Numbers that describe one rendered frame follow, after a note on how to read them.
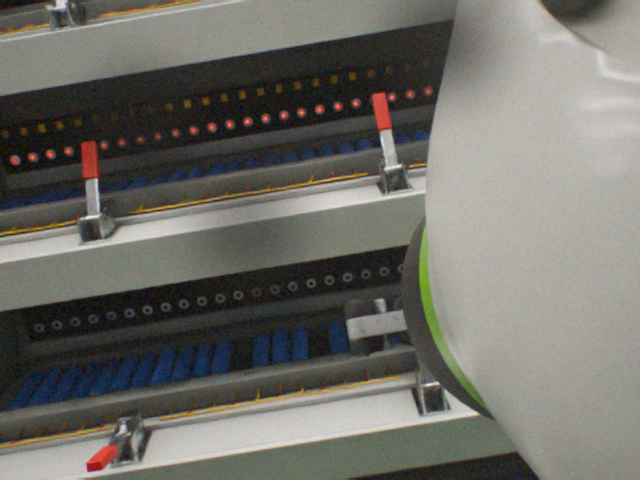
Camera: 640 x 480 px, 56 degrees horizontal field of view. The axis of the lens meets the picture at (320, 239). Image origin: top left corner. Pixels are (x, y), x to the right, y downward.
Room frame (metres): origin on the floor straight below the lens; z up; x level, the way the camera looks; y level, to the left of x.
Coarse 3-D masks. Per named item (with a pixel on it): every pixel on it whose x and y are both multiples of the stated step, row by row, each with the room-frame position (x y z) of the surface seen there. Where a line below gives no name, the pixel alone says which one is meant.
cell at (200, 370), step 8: (208, 344) 0.66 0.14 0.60; (200, 352) 0.64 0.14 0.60; (208, 352) 0.64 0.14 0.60; (200, 360) 0.63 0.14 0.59; (208, 360) 0.63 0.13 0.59; (192, 368) 0.62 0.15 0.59; (200, 368) 0.61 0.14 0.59; (208, 368) 0.62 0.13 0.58; (192, 376) 0.60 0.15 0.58; (200, 376) 0.60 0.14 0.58
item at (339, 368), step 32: (384, 352) 0.58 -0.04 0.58; (192, 384) 0.58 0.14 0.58; (224, 384) 0.57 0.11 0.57; (256, 384) 0.58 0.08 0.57; (288, 384) 0.58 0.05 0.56; (320, 384) 0.58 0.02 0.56; (0, 416) 0.58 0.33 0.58; (32, 416) 0.57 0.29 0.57; (64, 416) 0.58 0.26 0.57; (96, 416) 0.58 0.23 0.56
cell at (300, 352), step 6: (294, 330) 0.66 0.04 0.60; (300, 330) 0.65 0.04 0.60; (306, 330) 0.66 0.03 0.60; (294, 336) 0.64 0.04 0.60; (300, 336) 0.64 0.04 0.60; (306, 336) 0.65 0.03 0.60; (294, 342) 0.63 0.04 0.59; (300, 342) 0.63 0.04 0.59; (306, 342) 0.64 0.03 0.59; (294, 348) 0.62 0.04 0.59; (300, 348) 0.62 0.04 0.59; (306, 348) 0.62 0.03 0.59; (294, 354) 0.61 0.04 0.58; (300, 354) 0.61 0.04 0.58; (306, 354) 0.61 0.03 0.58; (294, 360) 0.60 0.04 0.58
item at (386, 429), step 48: (384, 288) 0.68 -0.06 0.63; (96, 336) 0.68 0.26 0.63; (144, 336) 0.68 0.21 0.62; (0, 384) 0.67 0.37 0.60; (336, 384) 0.59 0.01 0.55; (192, 432) 0.55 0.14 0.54; (240, 432) 0.54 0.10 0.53; (288, 432) 0.53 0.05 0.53; (336, 432) 0.52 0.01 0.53; (384, 432) 0.52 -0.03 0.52; (432, 432) 0.52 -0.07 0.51; (480, 432) 0.52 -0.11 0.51
